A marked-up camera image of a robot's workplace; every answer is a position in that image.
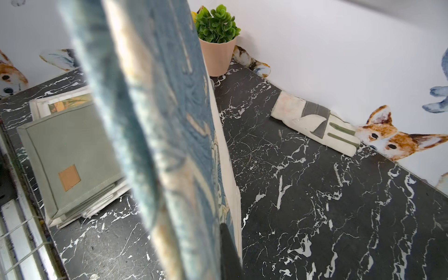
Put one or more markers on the blue-handled canvas bag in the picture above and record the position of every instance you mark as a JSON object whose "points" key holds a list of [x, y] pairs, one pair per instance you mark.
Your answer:
{"points": [[151, 87]]}

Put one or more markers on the white Monet canvas bag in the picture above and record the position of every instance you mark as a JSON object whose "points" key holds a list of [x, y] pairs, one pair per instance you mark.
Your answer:
{"points": [[91, 203]]}

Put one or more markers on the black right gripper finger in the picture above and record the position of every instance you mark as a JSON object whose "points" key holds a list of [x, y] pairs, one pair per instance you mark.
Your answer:
{"points": [[231, 268]]}

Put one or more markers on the yellow-handled canvas bag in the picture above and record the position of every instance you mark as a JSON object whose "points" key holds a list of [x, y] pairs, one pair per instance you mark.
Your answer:
{"points": [[68, 102]]}

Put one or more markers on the green succulent plant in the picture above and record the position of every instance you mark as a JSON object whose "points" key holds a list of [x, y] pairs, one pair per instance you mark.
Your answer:
{"points": [[215, 25]]}

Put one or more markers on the aluminium front rail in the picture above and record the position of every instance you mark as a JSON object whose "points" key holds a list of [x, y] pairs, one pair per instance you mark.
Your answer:
{"points": [[27, 251]]}

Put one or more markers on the olive green canvas bag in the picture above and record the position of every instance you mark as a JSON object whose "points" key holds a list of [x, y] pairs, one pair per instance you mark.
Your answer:
{"points": [[70, 157]]}

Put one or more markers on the pink flower pot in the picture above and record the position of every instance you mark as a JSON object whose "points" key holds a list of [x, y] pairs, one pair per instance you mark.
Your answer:
{"points": [[217, 56]]}

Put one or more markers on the folded striped canvas bag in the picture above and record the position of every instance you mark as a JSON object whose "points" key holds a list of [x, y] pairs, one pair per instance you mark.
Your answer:
{"points": [[316, 122]]}

